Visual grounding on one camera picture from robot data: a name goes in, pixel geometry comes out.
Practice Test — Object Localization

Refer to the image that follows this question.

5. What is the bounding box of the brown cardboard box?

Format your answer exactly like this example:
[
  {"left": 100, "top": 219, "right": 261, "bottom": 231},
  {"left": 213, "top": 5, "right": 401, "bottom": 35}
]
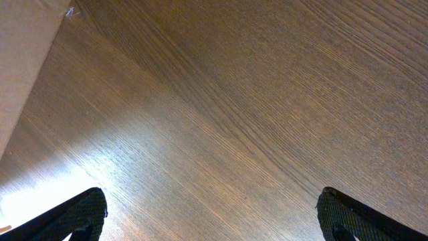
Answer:
[{"left": 1, "top": 0, "right": 70, "bottom": 153}]

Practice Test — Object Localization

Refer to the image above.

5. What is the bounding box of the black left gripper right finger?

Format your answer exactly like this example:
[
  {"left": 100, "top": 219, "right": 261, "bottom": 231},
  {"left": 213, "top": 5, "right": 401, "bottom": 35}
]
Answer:
[{"left": 316, "top": 187, "right": 427, "bottom": 241}]

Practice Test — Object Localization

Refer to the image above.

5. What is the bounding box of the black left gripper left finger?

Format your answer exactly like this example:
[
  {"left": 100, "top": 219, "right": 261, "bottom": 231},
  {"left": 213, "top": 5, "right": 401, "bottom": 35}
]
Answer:
[{"left": 1, "top": 187, "right": 108, "bottom": 241}]

